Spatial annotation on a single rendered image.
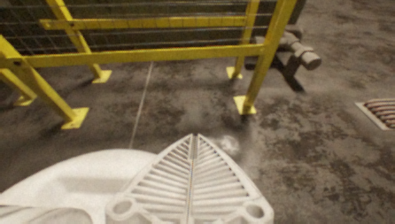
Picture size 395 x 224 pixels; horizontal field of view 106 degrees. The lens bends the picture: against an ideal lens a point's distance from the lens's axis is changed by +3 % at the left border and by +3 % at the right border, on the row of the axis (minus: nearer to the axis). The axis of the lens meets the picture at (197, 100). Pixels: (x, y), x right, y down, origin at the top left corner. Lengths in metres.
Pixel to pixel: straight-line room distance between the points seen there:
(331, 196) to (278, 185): 0.22
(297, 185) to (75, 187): 0.84
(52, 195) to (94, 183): 0.09
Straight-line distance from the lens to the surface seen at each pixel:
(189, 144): 0.16
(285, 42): 1.43
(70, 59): 0.84
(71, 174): 0.52
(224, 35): 1.65
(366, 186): 1.09
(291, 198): 0.87
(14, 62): 0.95
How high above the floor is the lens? 0.75
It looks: 47 degrees down
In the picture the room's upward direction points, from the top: straight up
